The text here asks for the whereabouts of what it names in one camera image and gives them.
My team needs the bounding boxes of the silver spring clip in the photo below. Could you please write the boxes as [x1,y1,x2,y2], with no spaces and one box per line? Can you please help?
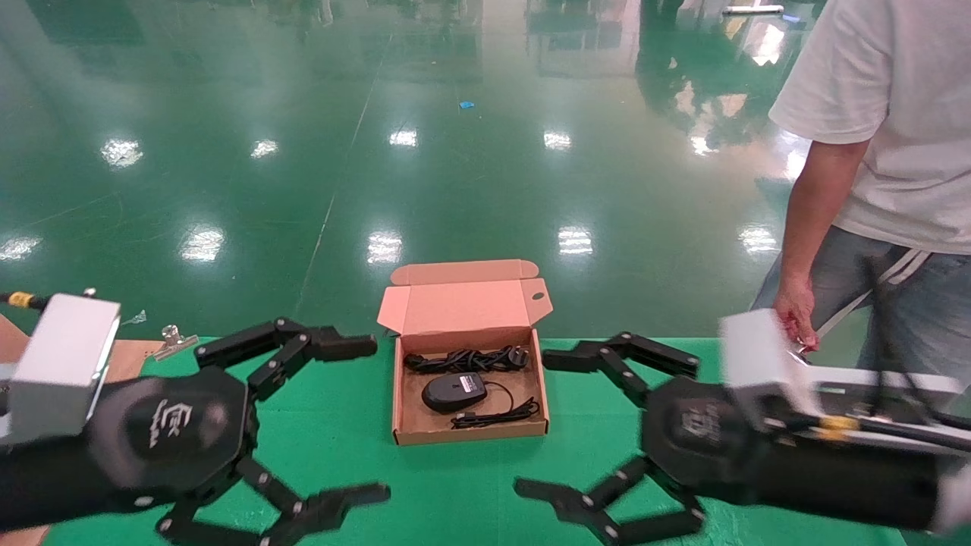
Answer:
[152,325,200,362]

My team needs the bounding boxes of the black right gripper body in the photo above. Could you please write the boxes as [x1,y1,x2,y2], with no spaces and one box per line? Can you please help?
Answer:
[641,377,767,505]

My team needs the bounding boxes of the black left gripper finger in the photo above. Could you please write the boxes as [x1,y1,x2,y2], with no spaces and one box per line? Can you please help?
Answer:
[156,455,391,546]
[196,317,378,400]

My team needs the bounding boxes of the jeans wearer's right forearm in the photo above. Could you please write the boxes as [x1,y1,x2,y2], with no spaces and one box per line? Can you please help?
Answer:
[781,139,871,304]

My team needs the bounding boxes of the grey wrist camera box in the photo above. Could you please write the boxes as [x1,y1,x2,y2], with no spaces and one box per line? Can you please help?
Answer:
[6,294,122,446]
[719,309,829,433]

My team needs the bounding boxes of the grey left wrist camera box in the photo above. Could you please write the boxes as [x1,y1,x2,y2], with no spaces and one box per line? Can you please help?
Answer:
[6,294,122,446]

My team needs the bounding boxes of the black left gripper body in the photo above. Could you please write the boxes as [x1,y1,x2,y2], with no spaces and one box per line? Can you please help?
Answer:
[87,368,259,510]

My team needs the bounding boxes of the open flat cardboard box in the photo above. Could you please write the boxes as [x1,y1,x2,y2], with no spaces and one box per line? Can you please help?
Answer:
[377,259,553,446]

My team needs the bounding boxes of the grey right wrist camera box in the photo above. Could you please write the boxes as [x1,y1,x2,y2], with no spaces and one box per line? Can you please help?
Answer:
[719,309,829,433]

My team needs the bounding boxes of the green tablecloth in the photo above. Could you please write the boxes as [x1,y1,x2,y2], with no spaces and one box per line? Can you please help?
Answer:
[46,337,911,546]

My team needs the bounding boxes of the black power cord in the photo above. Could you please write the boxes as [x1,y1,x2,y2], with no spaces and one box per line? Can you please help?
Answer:
[404,345,530,375]

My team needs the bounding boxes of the jeans wearer's right hand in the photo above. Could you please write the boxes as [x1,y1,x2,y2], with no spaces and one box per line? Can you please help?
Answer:
[772,275,822,354]

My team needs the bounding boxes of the black wired computer mouse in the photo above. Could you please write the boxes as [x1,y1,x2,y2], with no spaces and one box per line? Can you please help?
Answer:
[422,372,541,430]

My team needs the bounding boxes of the brown carton with red print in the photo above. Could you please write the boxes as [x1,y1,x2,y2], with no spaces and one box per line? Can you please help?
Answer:
[0,315,30,365]

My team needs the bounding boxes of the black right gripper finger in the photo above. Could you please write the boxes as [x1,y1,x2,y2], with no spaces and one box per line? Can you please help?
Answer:
[514,455,706,546]
[542,331,700,408]

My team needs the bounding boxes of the person in jeans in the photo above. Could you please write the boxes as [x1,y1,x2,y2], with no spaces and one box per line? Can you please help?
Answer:
[751,0,971,403]

